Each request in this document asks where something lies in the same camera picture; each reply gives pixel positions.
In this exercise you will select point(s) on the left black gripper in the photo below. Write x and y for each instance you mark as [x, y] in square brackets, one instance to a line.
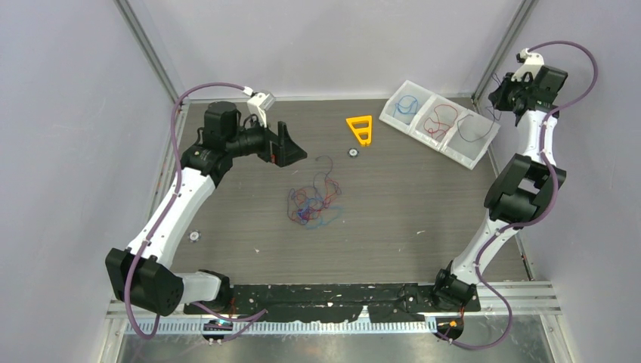
[280, 149]

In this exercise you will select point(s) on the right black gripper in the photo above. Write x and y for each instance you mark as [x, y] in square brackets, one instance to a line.
[497, 98]

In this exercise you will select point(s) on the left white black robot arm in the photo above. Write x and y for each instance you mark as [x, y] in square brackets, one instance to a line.
[141, 274]

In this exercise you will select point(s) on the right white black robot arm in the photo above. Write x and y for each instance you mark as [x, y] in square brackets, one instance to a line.
[524, 189]

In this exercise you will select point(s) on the white three-compartment plastic tray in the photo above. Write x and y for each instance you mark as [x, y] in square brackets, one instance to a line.
[446, 127]

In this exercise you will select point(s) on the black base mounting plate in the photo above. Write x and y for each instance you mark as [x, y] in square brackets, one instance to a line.
[334, 303]

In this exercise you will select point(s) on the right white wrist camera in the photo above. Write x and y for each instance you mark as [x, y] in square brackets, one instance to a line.
[531, 63]

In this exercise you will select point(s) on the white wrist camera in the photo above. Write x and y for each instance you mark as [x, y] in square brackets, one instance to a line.
[531, 63]
[258, 104]

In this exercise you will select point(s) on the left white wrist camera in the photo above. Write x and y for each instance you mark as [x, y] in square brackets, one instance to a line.
[258, 104]

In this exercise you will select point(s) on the yellow triangular plastic frame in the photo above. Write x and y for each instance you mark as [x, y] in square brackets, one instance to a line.
[362, 128]

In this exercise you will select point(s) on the aluminium front rail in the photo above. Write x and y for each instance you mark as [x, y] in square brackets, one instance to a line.
[506, 299]

